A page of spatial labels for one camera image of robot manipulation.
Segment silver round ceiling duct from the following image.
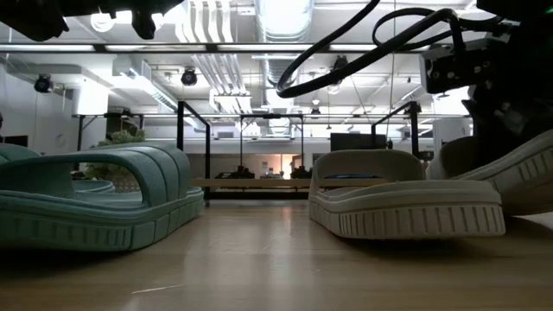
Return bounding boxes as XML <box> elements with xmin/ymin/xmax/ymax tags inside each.
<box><xmin>254</xmin><ymin>0</ymin><xmax>315</xmax><ymax>43</ymax></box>

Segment green rubber slide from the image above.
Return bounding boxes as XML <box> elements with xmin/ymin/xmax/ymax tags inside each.
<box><xmin>0</xmin><ymin>142</ymin><xmax>116</xmax><ymax>194</ymax></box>
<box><xmin>0</xmin><ymin>143</ymin><xmax>206</xmax><ymax>252</ymax></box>

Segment green plant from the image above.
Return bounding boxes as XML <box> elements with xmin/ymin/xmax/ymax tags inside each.
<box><xmin>84</xmin><ymin>129</ymin><xmax>147</xmax><ymax>194</ymax></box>

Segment white rectangular air duct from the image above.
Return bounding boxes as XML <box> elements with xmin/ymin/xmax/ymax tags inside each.
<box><xmin>111</xmin><ymin>55</ymin><xmax>179</xmax><ymax>113</ymax></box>

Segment black round ceiling fixture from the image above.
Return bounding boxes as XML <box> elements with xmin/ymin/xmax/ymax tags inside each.
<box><xmin>180</xmin><ymin>67</ymin><xmax>199</xmax><ymax>86</ymax></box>
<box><xmin>34</xmin><ymin>73</ymin><xmax>54</xmax><ymax>94</ymax></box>

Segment white ceiling pipes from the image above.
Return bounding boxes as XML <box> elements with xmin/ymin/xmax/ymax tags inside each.
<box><xmin>189</xmin><ymin>0</ymin><xmax>254</xmax><ymax>114</ymax></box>

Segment black monitor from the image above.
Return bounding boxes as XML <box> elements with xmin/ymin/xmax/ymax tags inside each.
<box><xmin>330</xmin><ymin>132</ymin><xmax>388</xmax><ymax>152</ymax></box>

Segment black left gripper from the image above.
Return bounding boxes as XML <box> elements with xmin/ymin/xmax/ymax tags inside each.
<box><xmin>55</xmin><ymin>0</ymin><xmax>185</xmax><ymax>41</ymax></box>

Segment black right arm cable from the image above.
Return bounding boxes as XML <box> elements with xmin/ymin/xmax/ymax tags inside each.
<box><xmin>372</xmin><ymin>7</ymin><xmax>515</xmax><ymax>52</ymax></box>
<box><xmin>276</xmin><ymin>0</ymin><xmax>467</xmax><ymax>99</ymax></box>

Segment black hanging ceiling lamp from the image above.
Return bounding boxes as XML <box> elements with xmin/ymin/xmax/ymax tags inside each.
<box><xmin>327</xmin><ymin>54</ymin><xmax>350</xmax><ymax>95</ymax></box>

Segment white rubber slide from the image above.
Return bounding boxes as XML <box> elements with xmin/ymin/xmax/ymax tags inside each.
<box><xmin>426</xmin><ymin>128</ymin><xmax>553</xmax><ymax>217</ymax></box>
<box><xmin>308</xmin><ymin>149</ymin><xmax>506</xmax><ymax>241</ymax></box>

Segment black background station frame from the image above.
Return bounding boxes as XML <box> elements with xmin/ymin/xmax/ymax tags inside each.
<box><xmin>238</xmin><ymin>112</ymin><xmax>306</xmax><ymax>181</ymax></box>

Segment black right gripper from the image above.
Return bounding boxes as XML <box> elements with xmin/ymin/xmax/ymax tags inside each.
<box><xmin>419</xmin><ymin>21</ymin><xmax>553</xmax><ymax>150</ymax></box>

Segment white room column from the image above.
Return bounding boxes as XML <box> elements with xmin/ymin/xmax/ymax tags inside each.
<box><xmin>433</xmin><ymin>117</ymin><xmax>473</xmax><ymax>152</ymax></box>
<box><xmin>72</xmin><ymin>84</ymin><xmax>109</xmax><ymax>150</ymax></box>

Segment black frame wooden shelf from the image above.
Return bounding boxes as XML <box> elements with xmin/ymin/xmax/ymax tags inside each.
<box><xmin>175</xmin><ymin>100</ymin><xmax>433</xmax><ymax>205</ymax></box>

